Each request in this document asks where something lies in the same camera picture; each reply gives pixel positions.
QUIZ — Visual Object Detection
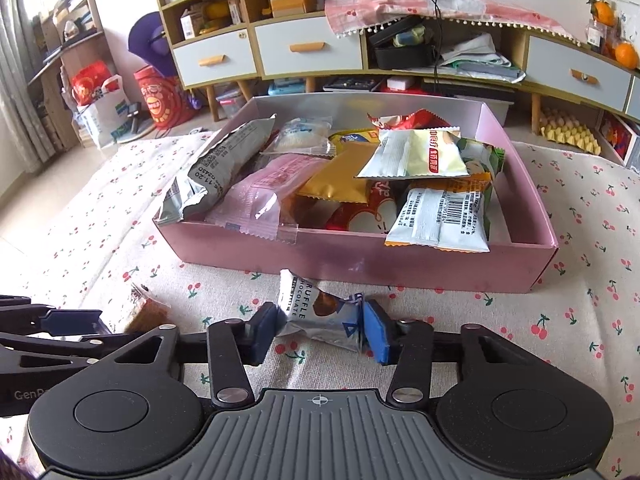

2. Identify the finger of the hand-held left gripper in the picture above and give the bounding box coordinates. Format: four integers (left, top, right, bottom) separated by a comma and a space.
0, 296, 114, 336
0, 332, 132, 377

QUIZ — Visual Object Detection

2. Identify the pink cherry cloth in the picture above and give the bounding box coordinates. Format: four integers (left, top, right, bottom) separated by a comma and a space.
325, 0, 583, 46

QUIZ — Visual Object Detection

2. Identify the wooden bookshelf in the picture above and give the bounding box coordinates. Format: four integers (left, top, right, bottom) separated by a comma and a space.
27, 0, 106, 151

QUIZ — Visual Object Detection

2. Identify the white yellow snack packet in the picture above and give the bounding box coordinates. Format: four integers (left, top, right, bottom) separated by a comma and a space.
356, 127, 472, 179

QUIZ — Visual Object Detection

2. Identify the pink cardboard box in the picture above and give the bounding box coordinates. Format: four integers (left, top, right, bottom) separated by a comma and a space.
152, 96, 559, 295

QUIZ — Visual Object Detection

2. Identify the stepped wooden cabinet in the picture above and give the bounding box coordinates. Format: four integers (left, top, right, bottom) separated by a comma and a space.
151, 0, 368, 123

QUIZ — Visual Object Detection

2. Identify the purple hat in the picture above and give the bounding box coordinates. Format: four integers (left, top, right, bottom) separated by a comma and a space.
127, 10, 176, 78

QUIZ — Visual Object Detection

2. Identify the round red bag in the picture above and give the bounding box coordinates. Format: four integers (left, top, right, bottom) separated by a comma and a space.
132, 65, 193, 131

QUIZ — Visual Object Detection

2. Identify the black power cable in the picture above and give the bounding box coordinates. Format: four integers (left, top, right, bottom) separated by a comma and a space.
410, 0, 443, 96

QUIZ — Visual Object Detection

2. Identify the red gift bag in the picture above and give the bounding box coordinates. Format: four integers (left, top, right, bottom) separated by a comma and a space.
70, 60, 116, 106

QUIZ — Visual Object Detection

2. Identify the black case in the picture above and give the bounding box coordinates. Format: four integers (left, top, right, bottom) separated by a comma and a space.
367, 15, 438, 71

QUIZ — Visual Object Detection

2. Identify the orange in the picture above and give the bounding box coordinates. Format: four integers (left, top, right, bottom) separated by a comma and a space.
590, 0, 614, 27
614, 42, 640, 70

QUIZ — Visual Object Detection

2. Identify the white barcode snack packet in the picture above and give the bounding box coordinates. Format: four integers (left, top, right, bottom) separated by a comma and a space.
384, 186, 495, 254

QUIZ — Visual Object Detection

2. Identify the white drawer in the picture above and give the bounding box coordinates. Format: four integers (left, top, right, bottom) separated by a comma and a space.
254, 16, 364, 78
526, 35, 633, 111
172, 35, 257, 90
625, 75, 640, 116

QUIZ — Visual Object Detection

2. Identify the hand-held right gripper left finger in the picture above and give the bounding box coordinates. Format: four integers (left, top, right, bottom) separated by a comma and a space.
107, 302, 279, 409

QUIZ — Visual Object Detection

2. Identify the cherry print tablecloth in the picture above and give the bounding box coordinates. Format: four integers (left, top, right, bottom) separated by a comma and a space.
0, 130, 640, 480

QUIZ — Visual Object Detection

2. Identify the large grey snack packet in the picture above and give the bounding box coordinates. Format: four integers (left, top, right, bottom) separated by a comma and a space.
152, 114, 277, 226

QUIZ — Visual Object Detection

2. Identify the grey curtain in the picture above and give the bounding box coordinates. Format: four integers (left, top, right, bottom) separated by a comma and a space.
0, 0, 56, 161

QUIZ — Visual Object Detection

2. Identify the pink snack packet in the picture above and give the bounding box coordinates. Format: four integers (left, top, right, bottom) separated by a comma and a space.
204, 154, 333, 245

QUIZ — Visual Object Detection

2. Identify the yellow egg tray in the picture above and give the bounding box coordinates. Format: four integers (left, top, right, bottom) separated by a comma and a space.
540, 107, 603, 153

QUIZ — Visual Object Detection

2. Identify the blue-lid clear storage box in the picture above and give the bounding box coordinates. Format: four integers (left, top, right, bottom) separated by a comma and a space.
267, 80, 307, 97

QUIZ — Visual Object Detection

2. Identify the clear brown snack packet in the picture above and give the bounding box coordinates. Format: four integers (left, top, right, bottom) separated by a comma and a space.
124, 282, 171, 333

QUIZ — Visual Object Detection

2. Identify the red snack packet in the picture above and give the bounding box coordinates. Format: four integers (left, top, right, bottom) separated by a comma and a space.
366, 109, 449, 133
324, 179, 401, 235

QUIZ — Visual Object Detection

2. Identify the white blue bread packet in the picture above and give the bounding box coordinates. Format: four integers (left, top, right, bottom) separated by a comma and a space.
261, 116, 337, 157

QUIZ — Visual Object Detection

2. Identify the gold snack packet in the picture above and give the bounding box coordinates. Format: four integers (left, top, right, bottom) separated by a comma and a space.
296, 144, 383, 204

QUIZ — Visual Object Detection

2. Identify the silver chocolate packet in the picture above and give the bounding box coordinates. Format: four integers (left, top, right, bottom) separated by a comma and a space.
276, 269, 370, 354

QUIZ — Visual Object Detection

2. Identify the yellow cardboard box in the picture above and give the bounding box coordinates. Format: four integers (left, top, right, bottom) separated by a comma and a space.
270, 0, 306, 18

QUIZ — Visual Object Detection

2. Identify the white patterned storage cube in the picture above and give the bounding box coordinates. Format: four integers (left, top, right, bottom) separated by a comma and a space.
597, 110, 640, 166

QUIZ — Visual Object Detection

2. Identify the green chips packet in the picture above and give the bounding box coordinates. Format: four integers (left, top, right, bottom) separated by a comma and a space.
457, 137, 507, 183

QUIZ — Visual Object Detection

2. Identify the pile of papers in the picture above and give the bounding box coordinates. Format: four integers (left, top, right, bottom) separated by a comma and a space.
440, 32, 526, 83

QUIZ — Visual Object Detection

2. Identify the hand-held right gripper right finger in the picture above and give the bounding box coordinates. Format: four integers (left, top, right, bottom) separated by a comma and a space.
361, 300, 533, 407

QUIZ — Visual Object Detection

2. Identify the white shopping bag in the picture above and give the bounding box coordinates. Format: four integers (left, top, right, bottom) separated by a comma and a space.
75, 75, 133, 148

